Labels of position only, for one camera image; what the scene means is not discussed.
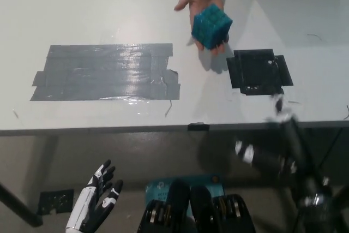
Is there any teal cardboard box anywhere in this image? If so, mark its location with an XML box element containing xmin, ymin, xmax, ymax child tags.
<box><xmin>145</xmin><ymin>173</ymin><xmax>226</xmax><ymax>217</ymax></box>

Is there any black tape square patch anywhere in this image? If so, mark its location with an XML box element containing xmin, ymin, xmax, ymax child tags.
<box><xmin>226</xmin><ymin>49</ymin><xmax>294</xmax><ymax>96</ymax></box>

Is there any black metal table leg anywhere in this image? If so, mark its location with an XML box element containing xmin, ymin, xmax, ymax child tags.
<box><xmin>0</xmin><ymin>181</ymin><xmax>44</xmax><ymax>228</ymax></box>

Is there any robot right hand white black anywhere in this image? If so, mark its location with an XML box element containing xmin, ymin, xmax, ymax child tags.
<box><xmin>234</xmin><ymin>93</ymin><xmax>303</xmax><ymax>181</ymax></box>

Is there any blue rubik's cube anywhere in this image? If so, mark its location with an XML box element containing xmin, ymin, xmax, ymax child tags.
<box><xmin>191</xmin><ymin>3</ymin><xmax>233</xmax><ymax>51</ymax></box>

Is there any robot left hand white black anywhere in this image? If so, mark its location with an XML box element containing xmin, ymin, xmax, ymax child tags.
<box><xmin>65</xmin><ymin>159</ymin><xmax>124</xmax><ymax>231</ymax></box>

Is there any grey duct tape patch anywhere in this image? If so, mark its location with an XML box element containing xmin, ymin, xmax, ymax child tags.
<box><xmin>29</xmin><ymin>43</ymin><xmax>181</xmax><ymax>101</ymax></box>

